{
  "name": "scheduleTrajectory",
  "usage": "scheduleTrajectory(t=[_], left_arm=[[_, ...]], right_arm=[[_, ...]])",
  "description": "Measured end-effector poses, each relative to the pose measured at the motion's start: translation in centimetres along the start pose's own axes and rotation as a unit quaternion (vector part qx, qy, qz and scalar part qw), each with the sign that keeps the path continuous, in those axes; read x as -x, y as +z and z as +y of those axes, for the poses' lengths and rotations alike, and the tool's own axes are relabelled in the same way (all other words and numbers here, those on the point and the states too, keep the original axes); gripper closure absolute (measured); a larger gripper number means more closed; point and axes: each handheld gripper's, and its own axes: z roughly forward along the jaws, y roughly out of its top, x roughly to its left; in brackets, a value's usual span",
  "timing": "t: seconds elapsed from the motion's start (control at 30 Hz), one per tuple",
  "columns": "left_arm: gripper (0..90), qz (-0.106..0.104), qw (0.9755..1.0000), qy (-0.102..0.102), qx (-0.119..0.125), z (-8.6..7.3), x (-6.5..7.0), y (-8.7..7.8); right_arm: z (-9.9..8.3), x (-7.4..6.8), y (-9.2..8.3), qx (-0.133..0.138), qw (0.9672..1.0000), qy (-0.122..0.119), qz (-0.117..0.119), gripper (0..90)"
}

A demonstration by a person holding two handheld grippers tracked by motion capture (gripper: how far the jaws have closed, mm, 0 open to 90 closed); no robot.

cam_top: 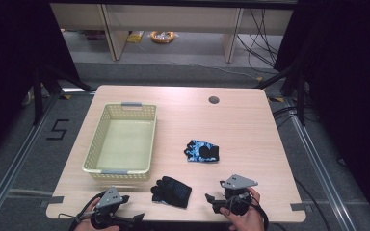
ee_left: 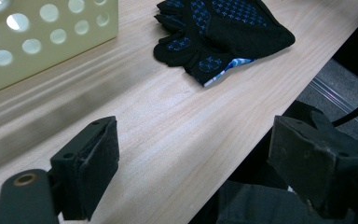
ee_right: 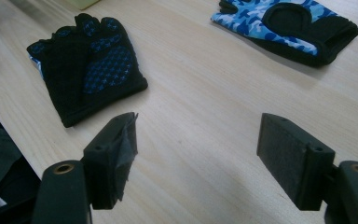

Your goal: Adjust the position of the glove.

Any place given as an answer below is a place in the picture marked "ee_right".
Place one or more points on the blue camouflage fingerless glove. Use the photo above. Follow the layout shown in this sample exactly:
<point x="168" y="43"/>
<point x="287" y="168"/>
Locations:
<point x="295" y="34"/>
<point x="74" y="81"/>

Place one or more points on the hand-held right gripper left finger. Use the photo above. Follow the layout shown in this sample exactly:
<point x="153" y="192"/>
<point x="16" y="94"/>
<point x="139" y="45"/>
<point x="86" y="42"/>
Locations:
<point x="108" y="161"/>

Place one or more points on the pale yellow plastic basket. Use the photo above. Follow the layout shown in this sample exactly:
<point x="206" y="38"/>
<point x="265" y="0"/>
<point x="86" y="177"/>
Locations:
<point x="80" y="3"/>

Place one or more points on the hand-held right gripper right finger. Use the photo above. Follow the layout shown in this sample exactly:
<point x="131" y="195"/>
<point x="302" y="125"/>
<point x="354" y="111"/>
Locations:
<point x="292" y="161"/>

